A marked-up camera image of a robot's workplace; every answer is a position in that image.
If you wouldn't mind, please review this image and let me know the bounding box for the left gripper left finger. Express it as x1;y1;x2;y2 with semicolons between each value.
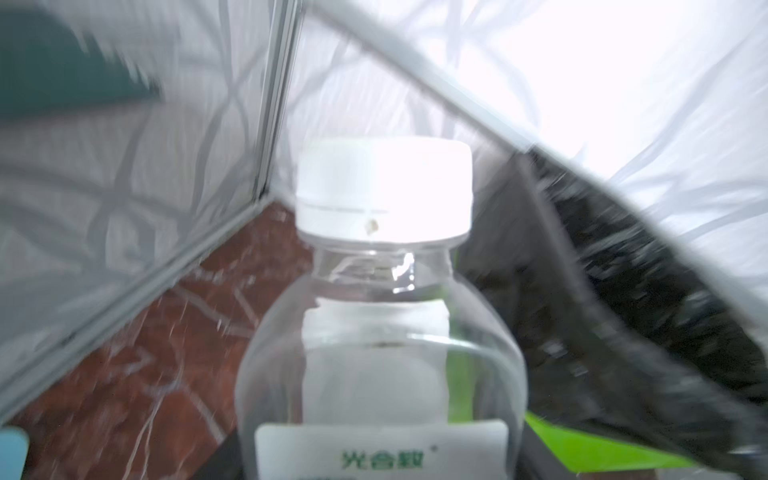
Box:
203;446;243;480

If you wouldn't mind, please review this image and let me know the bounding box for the black bin liner bag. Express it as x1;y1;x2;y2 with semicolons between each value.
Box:
458;154;767;479

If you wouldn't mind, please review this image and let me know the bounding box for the green label square bottle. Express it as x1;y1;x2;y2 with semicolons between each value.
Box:
235;137;528;479

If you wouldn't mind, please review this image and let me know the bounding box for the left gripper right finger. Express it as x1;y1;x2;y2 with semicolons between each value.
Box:
518;434;578;480

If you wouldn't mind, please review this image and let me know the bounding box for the teal plastic spatula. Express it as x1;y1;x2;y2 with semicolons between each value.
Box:
0;426;30;480

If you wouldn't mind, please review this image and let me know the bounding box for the green plastic trash bin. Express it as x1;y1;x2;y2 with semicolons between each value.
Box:
446;347;697;475

